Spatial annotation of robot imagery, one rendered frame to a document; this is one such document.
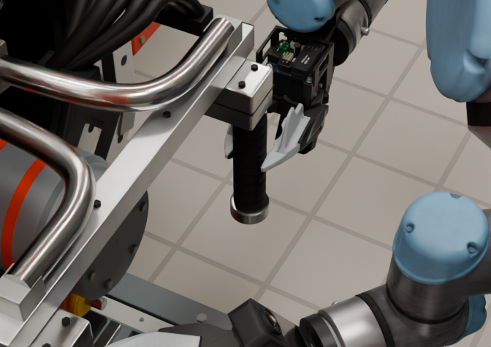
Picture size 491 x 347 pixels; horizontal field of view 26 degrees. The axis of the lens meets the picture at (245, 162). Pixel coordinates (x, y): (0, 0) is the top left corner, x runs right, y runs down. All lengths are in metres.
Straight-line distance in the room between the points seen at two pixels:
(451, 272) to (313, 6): 0.35
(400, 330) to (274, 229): 1.18
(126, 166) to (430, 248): 0.27
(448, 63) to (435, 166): 1.71
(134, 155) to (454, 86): 0.42
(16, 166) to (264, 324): 0.30
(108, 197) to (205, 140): 1.42
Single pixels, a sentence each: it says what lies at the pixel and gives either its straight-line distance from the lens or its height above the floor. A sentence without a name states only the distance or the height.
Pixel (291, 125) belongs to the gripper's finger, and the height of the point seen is 0.86.
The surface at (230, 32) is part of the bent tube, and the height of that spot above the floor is 1.01.
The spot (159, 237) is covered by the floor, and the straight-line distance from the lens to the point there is 2.14.
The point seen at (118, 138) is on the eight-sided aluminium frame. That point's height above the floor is 0.71.
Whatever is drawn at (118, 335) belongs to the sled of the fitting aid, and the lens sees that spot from 1.81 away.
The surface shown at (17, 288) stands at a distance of 0.83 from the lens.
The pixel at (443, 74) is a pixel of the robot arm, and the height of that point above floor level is 1.26.
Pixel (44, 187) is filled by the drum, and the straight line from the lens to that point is 1.01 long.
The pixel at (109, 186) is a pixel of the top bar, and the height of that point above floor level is 0.98.
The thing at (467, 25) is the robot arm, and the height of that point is 1.30.
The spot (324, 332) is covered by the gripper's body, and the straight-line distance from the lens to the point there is 0.98.
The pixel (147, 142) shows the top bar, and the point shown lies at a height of 0.98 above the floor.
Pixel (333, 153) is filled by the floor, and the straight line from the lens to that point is 2.30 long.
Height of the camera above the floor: 1.66
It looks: 47 degrees down
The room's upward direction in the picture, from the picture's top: straight up
